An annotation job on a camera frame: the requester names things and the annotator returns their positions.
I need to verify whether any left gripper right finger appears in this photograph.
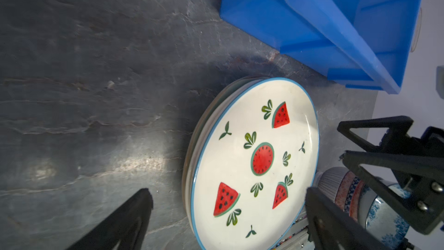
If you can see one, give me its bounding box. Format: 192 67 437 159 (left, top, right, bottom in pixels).
305 187 387 250

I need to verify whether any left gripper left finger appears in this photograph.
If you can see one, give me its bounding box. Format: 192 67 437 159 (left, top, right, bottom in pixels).
69 188 153 250

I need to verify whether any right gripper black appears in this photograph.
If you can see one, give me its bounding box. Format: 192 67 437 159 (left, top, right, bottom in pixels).
337 116 444 234

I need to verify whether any watermelon pattern white plate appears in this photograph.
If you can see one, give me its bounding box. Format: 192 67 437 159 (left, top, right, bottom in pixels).
191 78 320 250

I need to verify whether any cream floral plate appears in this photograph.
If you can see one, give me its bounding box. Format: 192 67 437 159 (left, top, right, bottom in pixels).
182 76 266 228

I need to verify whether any blue plastic bin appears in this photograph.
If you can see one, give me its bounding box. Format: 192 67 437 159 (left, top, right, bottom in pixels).
220 0 421 94

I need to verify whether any red rimmed bowl underneath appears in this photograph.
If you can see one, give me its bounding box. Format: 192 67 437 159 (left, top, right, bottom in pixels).
313 167 364 222

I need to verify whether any blue floral ceramic bowl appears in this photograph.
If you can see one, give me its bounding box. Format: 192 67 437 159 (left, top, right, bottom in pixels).
357 185 409 250

